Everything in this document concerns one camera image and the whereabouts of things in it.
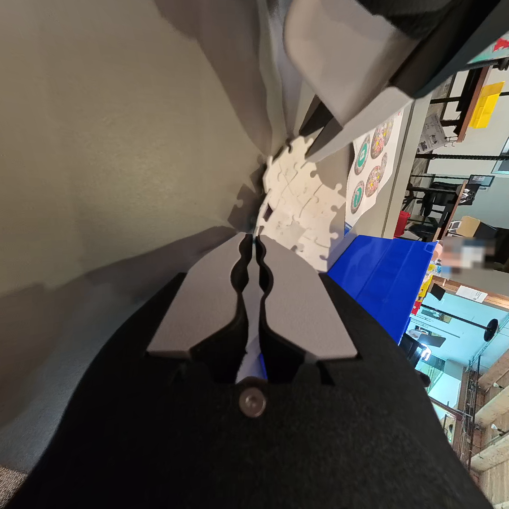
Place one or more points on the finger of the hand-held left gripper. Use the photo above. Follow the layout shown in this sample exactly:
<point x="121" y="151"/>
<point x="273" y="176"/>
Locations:
<point x="316" y="119"/>
<point x="366" y="123"/>

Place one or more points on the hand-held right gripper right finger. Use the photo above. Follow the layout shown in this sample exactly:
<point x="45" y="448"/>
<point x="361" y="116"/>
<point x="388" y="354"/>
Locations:
<point x="302" y="310"/>

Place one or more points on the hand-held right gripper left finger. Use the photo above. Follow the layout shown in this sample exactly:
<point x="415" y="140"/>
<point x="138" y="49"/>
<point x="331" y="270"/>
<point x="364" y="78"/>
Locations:
<point x="199" y="310"/>

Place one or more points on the joined white puzzle section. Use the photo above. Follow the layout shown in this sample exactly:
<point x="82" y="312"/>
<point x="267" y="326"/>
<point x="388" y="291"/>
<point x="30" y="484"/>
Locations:
<point x="302" y="199"/>

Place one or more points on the white printed instruction sheet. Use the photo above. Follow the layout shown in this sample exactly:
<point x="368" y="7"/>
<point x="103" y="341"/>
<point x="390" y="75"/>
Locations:
<point x="370" y="179"/>

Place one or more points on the yellow storage bin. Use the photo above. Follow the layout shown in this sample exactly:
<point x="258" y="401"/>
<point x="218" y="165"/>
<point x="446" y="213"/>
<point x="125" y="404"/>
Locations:
<point x="486" y="105"/>

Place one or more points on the white paper notice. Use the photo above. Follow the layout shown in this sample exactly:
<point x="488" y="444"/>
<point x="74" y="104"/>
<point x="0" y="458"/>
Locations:
<point x="432" y="133"/>

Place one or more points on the blue box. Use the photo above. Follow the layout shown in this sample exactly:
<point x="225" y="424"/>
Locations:
<point x="377" y="278"/>

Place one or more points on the black metal shelf rack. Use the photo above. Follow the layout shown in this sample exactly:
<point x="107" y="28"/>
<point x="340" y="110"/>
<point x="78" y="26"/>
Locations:
<point x="457" y="157"/>

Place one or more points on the red container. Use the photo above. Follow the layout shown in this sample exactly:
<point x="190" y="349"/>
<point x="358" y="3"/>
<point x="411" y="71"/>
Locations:
<point x="403" y="222"/>

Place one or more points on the black round-base stand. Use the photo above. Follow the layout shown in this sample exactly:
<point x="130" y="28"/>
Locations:
<point x="491" y="329"/>

